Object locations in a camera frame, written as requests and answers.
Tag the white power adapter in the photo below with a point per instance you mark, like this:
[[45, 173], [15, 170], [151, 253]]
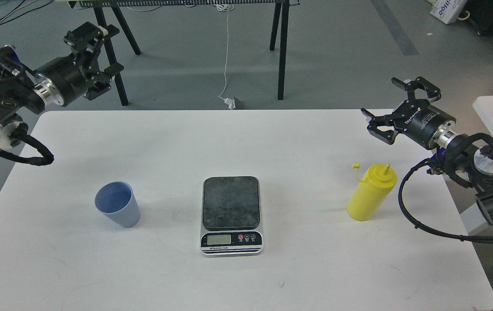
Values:
[[234, 103]]

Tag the yellow squeeze bottle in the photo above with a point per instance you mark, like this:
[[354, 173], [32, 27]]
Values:
[[373, 188]]

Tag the white printed bag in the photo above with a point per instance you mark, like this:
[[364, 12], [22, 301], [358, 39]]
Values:
[[448, 11]]

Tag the black trestle table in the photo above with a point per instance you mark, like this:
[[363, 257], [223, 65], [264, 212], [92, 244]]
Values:
[[181, 55]]

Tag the digital kitchen scale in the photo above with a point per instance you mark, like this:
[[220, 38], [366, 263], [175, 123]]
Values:
[[231, 223]]

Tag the blue plastic cup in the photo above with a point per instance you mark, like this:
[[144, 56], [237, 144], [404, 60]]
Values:
[[116, 200]]

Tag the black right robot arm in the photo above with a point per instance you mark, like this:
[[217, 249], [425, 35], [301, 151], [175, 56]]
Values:
[[466, 159]]

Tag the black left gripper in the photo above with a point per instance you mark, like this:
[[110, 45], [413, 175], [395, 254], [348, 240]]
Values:
[[64, 79]]

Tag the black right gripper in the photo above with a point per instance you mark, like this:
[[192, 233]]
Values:
[[422, 122]]

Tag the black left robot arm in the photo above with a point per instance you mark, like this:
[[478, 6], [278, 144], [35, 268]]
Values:
[[17, 83]]

